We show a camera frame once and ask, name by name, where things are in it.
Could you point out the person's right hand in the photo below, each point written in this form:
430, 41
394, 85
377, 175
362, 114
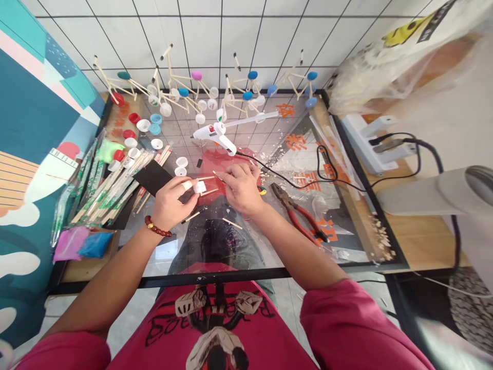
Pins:
244, 190

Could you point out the person's left hand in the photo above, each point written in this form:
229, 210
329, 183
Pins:
167, 204

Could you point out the white cap with sticks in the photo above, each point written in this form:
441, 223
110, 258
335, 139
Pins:
199, 187

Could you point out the small green red object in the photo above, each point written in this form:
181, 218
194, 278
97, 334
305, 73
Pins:
262, 190

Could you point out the black tipped wooden stick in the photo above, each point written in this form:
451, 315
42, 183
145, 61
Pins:
192, 216

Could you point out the black foam sheet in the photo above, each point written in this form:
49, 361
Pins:
153, 178

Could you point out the plain wooden stick piece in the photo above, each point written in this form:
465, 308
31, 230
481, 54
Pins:
232, 223

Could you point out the single white bottle cap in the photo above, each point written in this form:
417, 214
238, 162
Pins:
180, 171
182, 161

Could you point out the scatter of white scraps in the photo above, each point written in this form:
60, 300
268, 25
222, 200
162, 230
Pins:
271, 163

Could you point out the small black foam piece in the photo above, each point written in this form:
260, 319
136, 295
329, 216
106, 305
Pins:
200, 163

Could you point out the person's legs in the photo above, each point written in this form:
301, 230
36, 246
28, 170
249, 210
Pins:
223, 246

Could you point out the pile of packed chopsticks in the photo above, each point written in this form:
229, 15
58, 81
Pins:
104, 189

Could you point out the white hot glue gun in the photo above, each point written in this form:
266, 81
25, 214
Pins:
217, 131

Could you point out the green crumpled bag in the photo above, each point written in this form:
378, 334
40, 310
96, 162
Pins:
109, 150

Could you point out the blue powder bag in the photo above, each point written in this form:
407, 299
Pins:
96, 245

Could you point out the group of loose bottle caps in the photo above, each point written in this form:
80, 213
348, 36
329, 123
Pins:
143, 125

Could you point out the black framed glass table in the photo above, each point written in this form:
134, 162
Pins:
231, 276

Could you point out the pink powder bag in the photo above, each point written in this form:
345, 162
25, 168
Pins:
71, 243

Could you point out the bundle of long white strips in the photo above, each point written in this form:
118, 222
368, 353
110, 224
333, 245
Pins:
339, 146

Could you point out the row of stick cap models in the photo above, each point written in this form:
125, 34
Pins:
200, 94

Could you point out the white power strip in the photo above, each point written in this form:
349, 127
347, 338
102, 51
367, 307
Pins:
366, 146

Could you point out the person's body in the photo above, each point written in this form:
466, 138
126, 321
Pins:
231, 335

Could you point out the pile of wood cuttings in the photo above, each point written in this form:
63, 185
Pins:
382, 239

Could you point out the white plug adapter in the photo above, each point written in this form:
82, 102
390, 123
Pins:
379, 125
400, 153

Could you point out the teal painted panel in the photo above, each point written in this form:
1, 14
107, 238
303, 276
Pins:
34, 115

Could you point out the white cylinder with grey end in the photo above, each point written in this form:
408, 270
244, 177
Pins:
431, 192

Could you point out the clear plastic bag yellow smiley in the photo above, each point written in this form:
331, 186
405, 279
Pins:
396, 58

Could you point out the round woven stool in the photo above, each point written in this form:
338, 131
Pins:
473, 308

